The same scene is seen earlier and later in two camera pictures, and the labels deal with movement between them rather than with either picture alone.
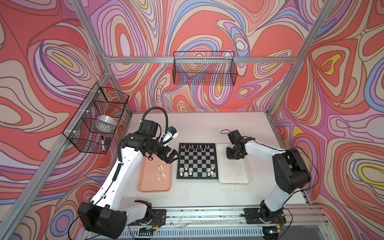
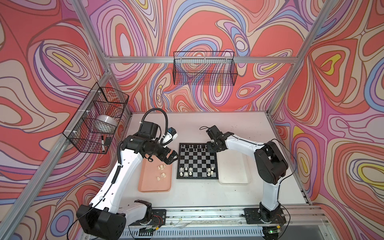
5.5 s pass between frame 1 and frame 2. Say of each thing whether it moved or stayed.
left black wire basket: stayed
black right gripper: moved
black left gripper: stayed
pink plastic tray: stayed
